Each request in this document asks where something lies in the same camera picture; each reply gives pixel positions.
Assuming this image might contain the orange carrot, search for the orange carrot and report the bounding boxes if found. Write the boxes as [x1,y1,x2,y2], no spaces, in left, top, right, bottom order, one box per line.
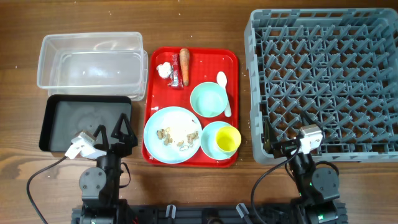
[180,48,190,86]

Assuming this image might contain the peanut shell food scraps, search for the peanut shell food scraps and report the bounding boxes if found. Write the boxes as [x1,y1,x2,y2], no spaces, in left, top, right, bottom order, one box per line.
[156,127,199,151]

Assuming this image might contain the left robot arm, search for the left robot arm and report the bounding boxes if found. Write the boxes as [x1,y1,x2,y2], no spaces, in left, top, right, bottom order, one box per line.
[71,113,139,224]

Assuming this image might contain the yellow plastic cup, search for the yellow plastic cup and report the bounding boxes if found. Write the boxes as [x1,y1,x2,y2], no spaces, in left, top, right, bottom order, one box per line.
[215,126,242,152]

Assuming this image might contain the black plastic waste tray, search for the black plastic waste tray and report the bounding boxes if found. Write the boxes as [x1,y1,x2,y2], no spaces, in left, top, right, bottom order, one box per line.
[39,95,132,152]

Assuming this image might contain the clear plastic waste bin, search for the clear plastic waste bin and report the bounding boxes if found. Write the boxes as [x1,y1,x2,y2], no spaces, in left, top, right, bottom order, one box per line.
[37,32,148,101]

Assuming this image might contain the right black camera cable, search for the right black camera cable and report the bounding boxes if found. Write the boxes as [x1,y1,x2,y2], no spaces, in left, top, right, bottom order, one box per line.
[250,136,303,224]

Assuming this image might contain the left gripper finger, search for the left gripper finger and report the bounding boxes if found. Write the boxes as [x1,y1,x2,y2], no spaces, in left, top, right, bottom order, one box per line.
[111,113,135,140]
[93,124,109,152]

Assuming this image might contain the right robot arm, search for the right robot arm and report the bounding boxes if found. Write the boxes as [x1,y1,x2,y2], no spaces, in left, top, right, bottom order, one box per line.
[264,111,340,223]

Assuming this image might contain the white plastic spoon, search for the white plastic spoon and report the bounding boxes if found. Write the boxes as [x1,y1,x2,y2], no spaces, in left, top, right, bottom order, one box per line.
[216,71,232,117]

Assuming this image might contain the grey dishwasher rack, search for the grey dishwasher rack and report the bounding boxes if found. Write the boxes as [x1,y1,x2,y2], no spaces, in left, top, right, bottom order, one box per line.
[244,8,397,164]

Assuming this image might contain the light blue small bowl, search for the light blue small bowl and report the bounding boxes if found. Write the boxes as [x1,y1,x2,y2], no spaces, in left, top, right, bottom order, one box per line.
[201,121,237,161]

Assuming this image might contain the large light blue plate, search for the large light blue plate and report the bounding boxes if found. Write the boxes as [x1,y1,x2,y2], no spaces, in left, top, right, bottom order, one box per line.
[144,106,202,164]

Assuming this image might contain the red plastic serving tray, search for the red plastic serving tray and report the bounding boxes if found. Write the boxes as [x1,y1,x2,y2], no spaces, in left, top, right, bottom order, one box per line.
[141,46,239,169]

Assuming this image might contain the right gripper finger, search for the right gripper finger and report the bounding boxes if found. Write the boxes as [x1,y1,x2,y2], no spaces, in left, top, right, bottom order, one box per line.
[263,119,275,152]
[300,111,315,126]

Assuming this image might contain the mint green bowl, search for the mint green bowl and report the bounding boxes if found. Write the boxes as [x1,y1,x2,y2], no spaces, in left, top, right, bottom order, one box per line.
[190,82,228,118]

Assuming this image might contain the red snack wrapper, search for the red snack wrapper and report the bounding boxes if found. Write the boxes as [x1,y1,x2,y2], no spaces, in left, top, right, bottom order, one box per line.
[169,54,183,89]

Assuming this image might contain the white tissue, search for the white tissue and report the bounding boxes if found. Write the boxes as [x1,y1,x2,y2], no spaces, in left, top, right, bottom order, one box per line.
[156,62,173,79]

